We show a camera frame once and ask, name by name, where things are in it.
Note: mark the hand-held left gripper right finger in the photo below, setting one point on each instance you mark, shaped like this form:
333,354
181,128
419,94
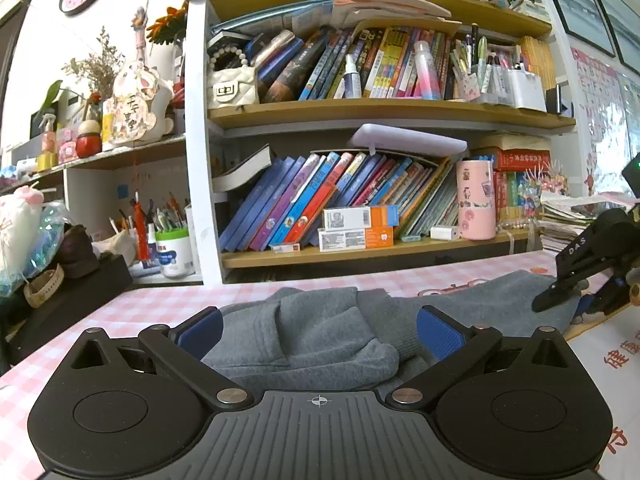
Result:
441,334

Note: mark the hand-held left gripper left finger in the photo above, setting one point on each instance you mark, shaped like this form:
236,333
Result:
200,334

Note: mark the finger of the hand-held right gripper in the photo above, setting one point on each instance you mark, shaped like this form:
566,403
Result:
575,287
612,295

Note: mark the grey sweatpants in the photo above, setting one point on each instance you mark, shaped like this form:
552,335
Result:
320,340

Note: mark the stack of papers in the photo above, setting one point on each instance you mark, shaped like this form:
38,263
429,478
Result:
570,220

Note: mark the pink checked cartoon table mat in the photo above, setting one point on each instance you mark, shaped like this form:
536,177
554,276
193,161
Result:
165,300

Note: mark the white printed paper sheet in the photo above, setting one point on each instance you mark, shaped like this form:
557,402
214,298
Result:
615,360

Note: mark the white cup with blue label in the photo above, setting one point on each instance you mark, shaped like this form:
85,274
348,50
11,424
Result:
174,255

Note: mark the white charger block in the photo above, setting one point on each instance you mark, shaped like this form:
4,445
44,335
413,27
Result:
444,234

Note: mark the row of red green books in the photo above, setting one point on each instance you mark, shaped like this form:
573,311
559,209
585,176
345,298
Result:
520,160

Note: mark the white crumpled paper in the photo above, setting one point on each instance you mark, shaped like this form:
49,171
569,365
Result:
117,247

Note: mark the red tassel charm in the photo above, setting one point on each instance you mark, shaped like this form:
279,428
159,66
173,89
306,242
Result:
139,230

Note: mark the bunch of pencils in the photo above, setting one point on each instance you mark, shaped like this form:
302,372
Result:
167,217

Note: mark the small white red carton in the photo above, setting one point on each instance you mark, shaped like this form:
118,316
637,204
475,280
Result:
285,247

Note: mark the pink sticker tumbler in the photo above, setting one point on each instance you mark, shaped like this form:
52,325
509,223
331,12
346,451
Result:
475,200

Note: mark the dark brown cloth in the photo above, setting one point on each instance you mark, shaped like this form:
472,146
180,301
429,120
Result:
77,255

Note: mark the white wooden bookshelf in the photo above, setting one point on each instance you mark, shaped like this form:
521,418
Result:
200,185

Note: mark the small black box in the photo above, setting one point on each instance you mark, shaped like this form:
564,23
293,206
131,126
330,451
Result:
557,100

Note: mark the beige wristwatch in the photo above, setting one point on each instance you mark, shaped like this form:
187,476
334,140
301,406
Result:
42,290

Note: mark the white pen holder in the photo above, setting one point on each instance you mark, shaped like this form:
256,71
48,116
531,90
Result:
526,90

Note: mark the thick white-paged book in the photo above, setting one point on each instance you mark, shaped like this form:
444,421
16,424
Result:
245,170

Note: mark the iridescent blue bag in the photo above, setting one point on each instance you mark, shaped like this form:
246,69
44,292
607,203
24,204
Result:
47,240

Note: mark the row of leaning colourful books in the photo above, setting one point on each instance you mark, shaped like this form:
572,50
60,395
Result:
310,190

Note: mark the white side shelf unit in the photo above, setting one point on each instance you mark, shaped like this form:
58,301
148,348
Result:
90,185

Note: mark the stack of yellow books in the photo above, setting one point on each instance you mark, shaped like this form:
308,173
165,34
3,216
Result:
535,60

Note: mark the clear sticker pen holder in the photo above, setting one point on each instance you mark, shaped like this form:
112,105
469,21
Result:
475,90

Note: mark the white plush with pink ears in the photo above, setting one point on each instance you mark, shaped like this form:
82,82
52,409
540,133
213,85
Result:
17,230

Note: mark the bunch of pens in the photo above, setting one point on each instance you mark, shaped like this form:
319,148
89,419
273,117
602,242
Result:
482,57

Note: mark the red round jar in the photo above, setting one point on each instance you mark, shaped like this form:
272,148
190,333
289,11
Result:
89,142

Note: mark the small pink box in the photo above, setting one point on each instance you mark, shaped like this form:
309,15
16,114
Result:
67,147

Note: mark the white ceramic vase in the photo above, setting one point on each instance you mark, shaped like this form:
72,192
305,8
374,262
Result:
167,105

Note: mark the small yellow box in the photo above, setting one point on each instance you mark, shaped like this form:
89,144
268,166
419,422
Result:
46,161

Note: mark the white rabbit hanging plaque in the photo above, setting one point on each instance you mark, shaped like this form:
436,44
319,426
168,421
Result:
131,105

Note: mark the pink blue gradient bottle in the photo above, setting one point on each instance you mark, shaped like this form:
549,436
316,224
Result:
427,72

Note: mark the cream quilted handbag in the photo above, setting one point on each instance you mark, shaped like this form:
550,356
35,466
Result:
231,89

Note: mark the small pink spray bottle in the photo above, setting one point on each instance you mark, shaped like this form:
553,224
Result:
49,135

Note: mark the white spray bottle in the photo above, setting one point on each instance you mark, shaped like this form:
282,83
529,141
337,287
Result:
351,82

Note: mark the green plant leaf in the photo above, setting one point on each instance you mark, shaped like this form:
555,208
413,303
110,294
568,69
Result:
50,97

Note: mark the dried flower bunch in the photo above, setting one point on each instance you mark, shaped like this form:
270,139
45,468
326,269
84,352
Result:
97,65

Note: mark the row of dark tall books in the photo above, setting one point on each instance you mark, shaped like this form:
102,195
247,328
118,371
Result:
320,65

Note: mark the small hanging doll figure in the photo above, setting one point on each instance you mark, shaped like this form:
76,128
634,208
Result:
141,30

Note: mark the orange flowers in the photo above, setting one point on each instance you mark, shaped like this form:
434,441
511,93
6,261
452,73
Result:
167,25

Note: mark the stack of flat folders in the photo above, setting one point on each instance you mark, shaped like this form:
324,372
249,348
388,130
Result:
380,5

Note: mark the pink alphabet wall poster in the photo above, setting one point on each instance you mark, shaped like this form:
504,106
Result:
605,110

